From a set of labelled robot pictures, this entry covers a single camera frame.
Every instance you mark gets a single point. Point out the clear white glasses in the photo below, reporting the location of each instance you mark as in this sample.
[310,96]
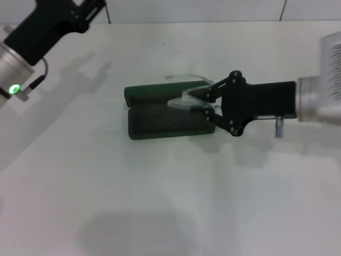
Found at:
[181,102]

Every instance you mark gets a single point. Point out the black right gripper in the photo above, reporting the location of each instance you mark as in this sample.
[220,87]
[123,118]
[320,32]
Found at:
[263,101]

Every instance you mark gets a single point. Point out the green glasses case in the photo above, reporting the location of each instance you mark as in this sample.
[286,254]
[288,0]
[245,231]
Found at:
[160,125]

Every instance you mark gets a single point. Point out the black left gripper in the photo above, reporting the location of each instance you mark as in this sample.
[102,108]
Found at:
[42,29]

